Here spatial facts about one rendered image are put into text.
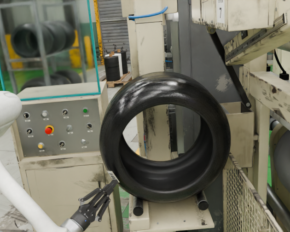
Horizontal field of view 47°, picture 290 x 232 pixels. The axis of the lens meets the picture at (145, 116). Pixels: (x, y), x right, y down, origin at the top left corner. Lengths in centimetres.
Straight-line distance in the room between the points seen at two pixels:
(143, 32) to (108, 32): 956
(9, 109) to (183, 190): 78
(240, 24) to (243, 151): 88
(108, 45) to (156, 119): 958
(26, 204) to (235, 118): 102
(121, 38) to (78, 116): 908
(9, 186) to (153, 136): 78
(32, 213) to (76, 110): 96
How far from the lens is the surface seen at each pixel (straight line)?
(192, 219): 157
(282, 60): 452
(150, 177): 166
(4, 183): 124
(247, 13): 101
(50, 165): 211
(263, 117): 173
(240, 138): 171
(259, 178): 186
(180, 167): 169
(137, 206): 146
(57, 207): 224
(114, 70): 775
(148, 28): 158
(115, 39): 1108
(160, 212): 162
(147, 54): 159
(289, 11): 96
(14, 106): 140
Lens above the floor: 172
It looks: 18 degrees down
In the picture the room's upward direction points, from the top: 5 degrees counter-clockwise
